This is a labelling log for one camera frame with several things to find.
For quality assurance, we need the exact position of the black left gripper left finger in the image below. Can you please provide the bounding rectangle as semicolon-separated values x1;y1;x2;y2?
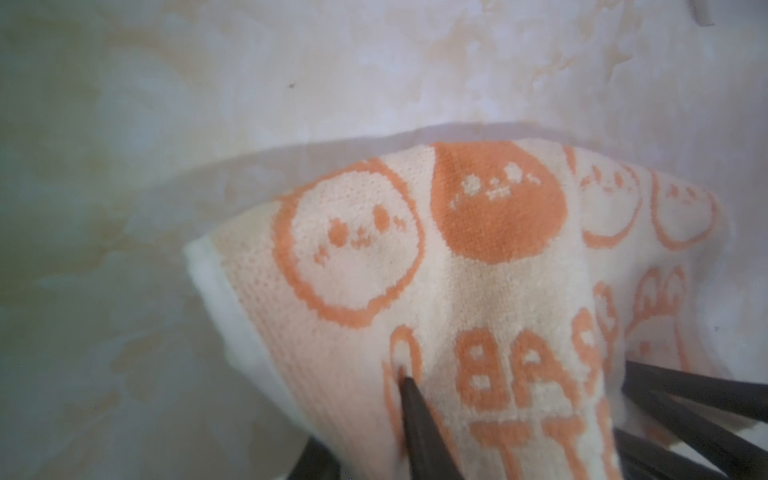
286;437;341;480

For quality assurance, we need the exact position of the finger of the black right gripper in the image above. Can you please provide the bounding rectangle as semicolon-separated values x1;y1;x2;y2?
625;361;767;423
614;389;767;479

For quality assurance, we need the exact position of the cream orange patterned towel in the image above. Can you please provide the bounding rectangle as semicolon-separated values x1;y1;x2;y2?
185;139;731;479

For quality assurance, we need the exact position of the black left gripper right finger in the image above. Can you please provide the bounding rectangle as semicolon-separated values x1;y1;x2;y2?
399;376;464;480

